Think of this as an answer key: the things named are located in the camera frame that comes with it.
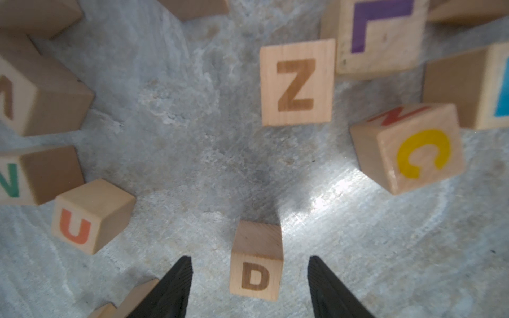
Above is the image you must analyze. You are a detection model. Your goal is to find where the wooden block letter U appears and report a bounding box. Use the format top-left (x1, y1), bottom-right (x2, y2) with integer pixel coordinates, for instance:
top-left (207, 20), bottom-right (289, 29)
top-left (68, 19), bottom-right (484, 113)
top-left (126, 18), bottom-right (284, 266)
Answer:
top-left (51, 179), bottom-right (136, 255)

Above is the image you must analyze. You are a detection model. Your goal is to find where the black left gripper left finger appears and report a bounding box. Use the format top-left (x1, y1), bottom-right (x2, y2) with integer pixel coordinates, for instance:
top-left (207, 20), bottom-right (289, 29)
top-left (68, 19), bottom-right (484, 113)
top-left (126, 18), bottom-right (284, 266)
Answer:
top-left (127, 256), bottom-right (193, 318)

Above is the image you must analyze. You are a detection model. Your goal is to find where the wooden block green V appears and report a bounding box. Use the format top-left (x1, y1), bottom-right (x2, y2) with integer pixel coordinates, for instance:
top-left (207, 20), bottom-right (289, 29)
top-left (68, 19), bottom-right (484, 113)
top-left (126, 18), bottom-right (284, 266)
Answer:
top-left (1, 146), bottom-right (85, 205)

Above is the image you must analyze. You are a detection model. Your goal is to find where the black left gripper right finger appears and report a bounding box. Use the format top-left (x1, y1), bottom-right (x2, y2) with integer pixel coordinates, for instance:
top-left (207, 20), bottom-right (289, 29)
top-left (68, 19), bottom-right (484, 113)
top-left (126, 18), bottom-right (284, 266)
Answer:
top-left (308, 256), bottom-right (375, 318)

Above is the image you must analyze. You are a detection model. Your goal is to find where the wooden block letter P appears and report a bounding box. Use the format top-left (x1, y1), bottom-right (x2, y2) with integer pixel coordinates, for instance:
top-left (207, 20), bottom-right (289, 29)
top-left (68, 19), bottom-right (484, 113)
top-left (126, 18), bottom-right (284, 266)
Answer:
top-left (1, 0), bottom-right (83, 39)

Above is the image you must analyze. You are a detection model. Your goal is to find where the wooden block letter E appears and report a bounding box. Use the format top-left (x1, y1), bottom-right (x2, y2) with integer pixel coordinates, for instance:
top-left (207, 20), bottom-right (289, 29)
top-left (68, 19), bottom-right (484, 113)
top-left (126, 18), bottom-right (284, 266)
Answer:
top-left (88, 278), bottom-right (160, 318)

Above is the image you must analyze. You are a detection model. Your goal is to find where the wooden block letter Z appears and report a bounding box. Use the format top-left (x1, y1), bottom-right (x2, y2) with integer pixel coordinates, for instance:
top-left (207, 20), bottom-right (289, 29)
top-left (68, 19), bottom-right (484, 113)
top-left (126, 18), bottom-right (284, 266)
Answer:
top-left (260, 39), bottom-right (336, 127)

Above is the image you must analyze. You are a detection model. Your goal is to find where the wooden block letter D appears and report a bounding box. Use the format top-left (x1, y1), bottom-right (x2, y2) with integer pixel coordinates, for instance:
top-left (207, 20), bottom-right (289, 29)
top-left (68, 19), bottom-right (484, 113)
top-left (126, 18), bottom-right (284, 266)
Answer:
top-left (229, 220), bottom-right (284, 302)

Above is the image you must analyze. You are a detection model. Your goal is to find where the wooden block purple L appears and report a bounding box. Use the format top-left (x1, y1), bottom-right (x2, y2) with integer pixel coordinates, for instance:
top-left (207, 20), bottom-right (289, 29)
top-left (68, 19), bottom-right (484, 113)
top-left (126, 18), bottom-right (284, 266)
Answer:
top-left (319, 0), bottom-right (429, 80)

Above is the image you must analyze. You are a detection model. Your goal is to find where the wooden block orange K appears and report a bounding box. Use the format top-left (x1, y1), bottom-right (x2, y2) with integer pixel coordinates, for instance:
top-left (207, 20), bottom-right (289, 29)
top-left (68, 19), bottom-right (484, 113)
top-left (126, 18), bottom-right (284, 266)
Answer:
top-left (427, 0), bottom-right (508, 26)

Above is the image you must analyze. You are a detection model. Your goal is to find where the wooden block letter X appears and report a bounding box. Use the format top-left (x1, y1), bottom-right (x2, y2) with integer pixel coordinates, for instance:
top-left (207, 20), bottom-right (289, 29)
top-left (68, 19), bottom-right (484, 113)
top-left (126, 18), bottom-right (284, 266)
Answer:
top-left (159, 0), bottom-right (229, 21)

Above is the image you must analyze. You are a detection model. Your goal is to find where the wooden block blue K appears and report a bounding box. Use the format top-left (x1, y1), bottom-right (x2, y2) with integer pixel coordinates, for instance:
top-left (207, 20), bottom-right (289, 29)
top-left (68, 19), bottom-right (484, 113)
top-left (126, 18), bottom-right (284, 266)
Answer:
top-left (422, 42), bottom-right (508, 131)

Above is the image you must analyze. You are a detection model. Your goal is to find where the wooden block letter C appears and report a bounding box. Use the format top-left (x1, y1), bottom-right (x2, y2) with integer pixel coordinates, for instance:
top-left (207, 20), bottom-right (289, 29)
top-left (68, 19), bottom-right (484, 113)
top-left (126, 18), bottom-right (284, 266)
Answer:
top-left (350, 103), bottom-right (466, 195)

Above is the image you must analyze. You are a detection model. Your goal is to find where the wooden block orange V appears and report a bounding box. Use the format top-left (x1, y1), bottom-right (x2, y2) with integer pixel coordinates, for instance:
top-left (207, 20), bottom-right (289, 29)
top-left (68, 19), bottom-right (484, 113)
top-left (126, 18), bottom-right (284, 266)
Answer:
top-left (1, 29), bottom-right (95, 136)

